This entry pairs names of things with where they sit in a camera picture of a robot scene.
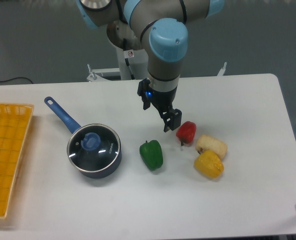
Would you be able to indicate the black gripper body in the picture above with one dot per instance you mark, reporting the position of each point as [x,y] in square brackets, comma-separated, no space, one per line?
[161,100]

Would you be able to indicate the red bell pepper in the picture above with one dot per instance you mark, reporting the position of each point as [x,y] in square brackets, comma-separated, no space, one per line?
[186,132]

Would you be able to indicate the beige bread loaf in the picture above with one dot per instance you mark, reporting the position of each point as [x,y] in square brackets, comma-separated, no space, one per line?
[208,142]

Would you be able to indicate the yellow bell pepper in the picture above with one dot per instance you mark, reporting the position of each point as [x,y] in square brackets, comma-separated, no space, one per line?
[209,164]

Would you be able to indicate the glass lid blue knob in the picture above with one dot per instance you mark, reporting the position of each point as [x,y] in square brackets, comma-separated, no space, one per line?
[93,147]

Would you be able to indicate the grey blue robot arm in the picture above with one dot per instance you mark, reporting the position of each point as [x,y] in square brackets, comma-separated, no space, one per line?
[160,27]

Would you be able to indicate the green bell pepper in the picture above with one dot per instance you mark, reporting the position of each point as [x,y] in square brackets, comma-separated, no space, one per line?
[151,154]

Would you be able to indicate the yellow wicker basket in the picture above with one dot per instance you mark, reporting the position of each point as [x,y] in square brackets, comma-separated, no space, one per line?
[15,119]

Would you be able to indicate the white bracket behind table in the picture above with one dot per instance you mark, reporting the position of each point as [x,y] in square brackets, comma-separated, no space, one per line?
[222,71]

